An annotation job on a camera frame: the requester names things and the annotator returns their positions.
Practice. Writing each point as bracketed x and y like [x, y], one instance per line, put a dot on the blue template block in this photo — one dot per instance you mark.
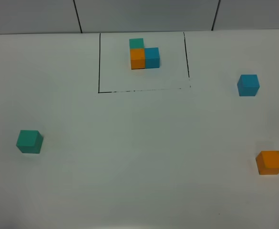
[152, 58]

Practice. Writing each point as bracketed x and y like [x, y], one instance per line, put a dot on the orange template block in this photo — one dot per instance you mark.
[137, 58]

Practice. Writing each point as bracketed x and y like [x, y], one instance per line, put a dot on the green template block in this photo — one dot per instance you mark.
[137, 43]

